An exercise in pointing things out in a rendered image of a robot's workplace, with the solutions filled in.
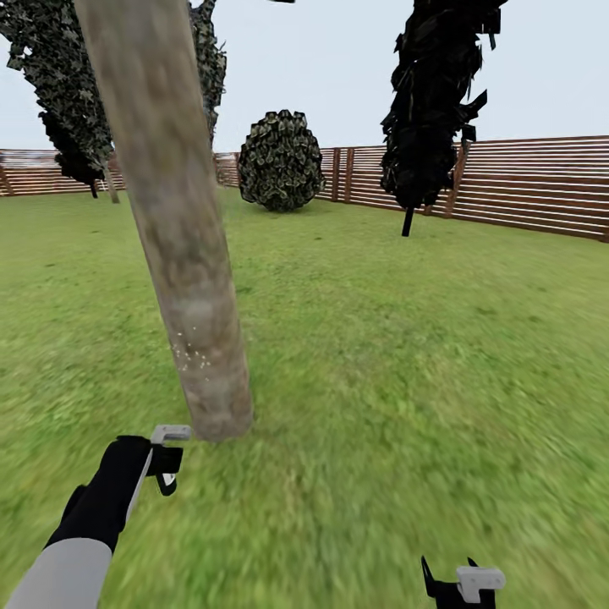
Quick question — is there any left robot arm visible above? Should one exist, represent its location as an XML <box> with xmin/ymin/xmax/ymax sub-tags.
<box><xmin>4</xmin><ymin>425</ymin><xmax>194</xmax><ymax>609</ymax></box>

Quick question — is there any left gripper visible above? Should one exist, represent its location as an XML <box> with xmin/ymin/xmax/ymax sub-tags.
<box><xmin>150</xmin><ymin>444</ymin><xmax>184</xmax><ymax>475</ymax></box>

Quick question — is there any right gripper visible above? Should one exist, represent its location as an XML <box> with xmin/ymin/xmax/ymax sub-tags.
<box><xmin>424</xmin><ymin>572</ymin><xmax>495</xmax><ymax>609</ymax></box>

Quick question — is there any pesticide atomizer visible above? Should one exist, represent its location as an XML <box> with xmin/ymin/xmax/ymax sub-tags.
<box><xmin>156</xmin><ymin>473</ymin><xmax>177</xmax><ymax>496</ymax></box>

